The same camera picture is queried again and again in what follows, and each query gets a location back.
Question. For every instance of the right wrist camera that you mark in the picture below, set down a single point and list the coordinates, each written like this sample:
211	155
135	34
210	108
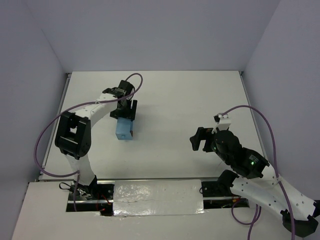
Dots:
222	122

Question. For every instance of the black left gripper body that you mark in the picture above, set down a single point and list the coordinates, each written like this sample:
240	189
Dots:
123	114

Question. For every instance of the blue wooden drawer box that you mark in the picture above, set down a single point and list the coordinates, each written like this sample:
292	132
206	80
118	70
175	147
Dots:
124	129

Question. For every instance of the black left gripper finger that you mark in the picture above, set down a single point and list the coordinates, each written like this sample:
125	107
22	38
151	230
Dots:
133	112
117	113

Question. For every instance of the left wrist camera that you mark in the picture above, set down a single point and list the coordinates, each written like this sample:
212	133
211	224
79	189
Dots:
118	91

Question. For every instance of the silver tape strip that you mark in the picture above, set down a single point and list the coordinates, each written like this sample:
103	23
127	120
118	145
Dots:
157	198

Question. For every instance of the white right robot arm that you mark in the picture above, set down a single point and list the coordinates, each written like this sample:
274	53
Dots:
252	176

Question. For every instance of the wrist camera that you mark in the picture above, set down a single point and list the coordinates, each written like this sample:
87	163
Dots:
118	91
222	122

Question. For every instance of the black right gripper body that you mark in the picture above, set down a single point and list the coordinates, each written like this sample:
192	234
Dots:
207	139

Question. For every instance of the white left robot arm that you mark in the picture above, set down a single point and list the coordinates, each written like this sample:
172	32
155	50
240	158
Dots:
74	137

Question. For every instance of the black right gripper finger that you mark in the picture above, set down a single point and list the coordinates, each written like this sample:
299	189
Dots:
195	142
201	133

